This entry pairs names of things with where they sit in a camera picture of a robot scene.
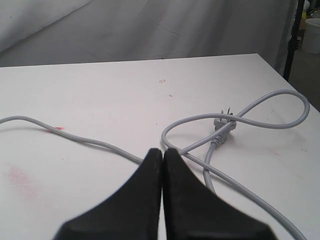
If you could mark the white bucket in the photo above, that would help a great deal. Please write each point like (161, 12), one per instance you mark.
(311, 38)

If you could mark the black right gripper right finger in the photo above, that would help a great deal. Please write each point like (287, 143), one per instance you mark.
(193, 212)

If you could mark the white backdrop cloth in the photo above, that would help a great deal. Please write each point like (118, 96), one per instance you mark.
(41, 32)

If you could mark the black stand pole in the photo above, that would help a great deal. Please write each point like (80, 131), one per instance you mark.
(293, 42)

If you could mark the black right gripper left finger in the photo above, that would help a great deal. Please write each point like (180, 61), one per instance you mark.
(131, 213)

